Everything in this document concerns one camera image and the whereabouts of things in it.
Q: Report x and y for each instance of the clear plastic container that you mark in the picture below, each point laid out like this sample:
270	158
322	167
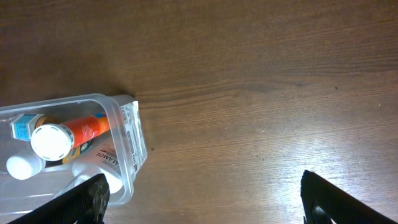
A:
23	196

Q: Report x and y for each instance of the tiger balm glass jar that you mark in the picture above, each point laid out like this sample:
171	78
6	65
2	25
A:
23	125

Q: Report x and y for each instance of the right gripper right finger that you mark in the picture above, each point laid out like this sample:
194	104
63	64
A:
324	202

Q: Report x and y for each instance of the white plastic bottle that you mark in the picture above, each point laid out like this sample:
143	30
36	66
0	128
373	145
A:
100	158

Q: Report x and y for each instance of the orange tube white cap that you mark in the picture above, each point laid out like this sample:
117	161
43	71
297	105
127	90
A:
53	142

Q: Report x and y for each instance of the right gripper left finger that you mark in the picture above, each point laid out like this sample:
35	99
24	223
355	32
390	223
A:
85	203

